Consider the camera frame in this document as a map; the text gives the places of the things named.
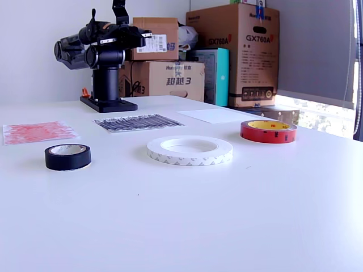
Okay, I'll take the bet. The large GX760A cardboard box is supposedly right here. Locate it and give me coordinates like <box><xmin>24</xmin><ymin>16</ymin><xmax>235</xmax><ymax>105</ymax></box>
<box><xmin>185</xmin><ymin>2</ymin><xmax>281</xmax><ymax>108</ymax></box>

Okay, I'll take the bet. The red tape roll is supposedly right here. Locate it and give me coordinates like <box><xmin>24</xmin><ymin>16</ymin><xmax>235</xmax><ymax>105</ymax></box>
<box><xmin>240</xmin><ymin>120</ymin><xmax>298</xmax><ymax>145</ymax></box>

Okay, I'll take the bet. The grey roller blind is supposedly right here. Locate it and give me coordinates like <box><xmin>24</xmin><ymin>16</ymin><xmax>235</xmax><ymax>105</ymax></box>
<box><xmin>266</xmin><ymin>0</ymin><xmax>357</xmax><ymax>111</ymax></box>

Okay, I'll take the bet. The small cardboard box shipping label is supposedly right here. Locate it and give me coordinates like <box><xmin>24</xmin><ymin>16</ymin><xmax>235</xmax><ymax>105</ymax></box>
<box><xmin>124</xmin><ymin>17</ymin><xmax>180</xmax><ymax>61</ymax></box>

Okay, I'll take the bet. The dark window frame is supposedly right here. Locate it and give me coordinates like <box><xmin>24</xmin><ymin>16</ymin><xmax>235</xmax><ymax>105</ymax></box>
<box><xmin>351</xmin><ymin>0</ymin><xmax>363</xmax><ymax>142</ymax></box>

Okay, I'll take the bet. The blank white paper sheet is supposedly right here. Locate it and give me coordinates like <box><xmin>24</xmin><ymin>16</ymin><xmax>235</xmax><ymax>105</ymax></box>
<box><xmin>176</xmin><ymin>108</ymin><xmax>258</xmax><ymax>125</ymax></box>

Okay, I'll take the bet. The wide cardboard box blue print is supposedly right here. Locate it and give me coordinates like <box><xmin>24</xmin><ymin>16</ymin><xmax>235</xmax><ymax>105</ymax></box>
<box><xmin>118</xmin><ymin>61</ymin><xmax>205</xmax><ymax>103</ymax></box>

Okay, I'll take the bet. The blue clip on box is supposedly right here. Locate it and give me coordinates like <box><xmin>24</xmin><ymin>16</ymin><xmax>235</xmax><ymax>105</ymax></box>
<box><xmin>254</xmin><ymin>0</ymin><xmax>267</xmax><ymax>20</ymax></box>

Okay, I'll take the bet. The black power cable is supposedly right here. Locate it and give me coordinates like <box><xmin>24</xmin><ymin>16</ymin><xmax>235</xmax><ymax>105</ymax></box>
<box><xmin>129</xmin><ymin>61</ymin><xmax>142</xmax><ymax>97</ymax></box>

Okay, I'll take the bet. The teal sided printed box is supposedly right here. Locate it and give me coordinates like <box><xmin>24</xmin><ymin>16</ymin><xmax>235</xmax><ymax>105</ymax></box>
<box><xmin>185</xmin><ymin>47</ymin><xmax>230</xmax><ymax>107</ymax></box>

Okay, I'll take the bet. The black tape roll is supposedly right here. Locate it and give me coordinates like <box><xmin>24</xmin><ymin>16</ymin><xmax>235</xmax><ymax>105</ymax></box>
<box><xmin>44</xmin><ymin>143</ymin><xmax>92</xmax><ymax>172</ymax></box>

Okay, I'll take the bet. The wrist camera board with bracket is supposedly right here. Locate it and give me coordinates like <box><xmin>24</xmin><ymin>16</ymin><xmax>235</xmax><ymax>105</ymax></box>
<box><xmin>111</xmin><ymin>0</ymin><xmax>130</xmax><ymax>28</ymax></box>

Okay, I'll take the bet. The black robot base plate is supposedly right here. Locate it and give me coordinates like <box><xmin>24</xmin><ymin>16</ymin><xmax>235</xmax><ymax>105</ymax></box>
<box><xmin>79</xmin><ymin>95</ymin><xmax>138</xmax><ymax>113</ymax></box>

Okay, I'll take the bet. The white tape roll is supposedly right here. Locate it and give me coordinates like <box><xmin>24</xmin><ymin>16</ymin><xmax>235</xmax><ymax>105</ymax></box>
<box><xmin>146</xmin><ymin>135</ymin><xmax>234</xmax><ymax>167</ymax></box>

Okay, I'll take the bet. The white plastic bag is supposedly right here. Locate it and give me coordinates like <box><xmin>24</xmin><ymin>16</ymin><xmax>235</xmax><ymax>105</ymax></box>
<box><xmin>178</xmin><ymin>24</ymin><xmax>199</xmax><ymax>52</ymax></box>

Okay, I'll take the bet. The black scribbled paper sheet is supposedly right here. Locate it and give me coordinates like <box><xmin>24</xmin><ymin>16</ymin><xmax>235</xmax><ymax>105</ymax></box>
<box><xmin>93</xmin><ymin>113</ymin><xmax>185</xmax><ymax>133</ymax></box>

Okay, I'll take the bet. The red scribbled paper sheet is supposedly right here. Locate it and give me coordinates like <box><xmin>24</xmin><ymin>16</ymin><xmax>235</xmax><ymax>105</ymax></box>
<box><xmin>2</xmin><ymin>121</ymin><xmax>81</xmax><ymax>146</ymax></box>

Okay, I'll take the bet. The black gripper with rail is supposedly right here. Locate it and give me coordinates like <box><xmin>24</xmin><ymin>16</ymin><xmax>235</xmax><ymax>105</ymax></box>
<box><xmin>97</xmin><ymin>24</ymin><xmax>154</xmax><ymax>48</ymax></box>

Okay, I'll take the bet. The white bead chain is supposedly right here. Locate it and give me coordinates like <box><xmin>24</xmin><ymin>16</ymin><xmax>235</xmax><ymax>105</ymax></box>
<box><xmin>353</xmin><ymin>36</ymin><xmax>363</xmax><ymax>134</ymax></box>

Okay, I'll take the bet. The thin blind pull cord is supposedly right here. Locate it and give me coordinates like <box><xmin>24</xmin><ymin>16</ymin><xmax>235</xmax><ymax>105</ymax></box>
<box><xmin>341</xmin><ymin>0</ymin><xmax>355</xmax><ymax>110</ymax></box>

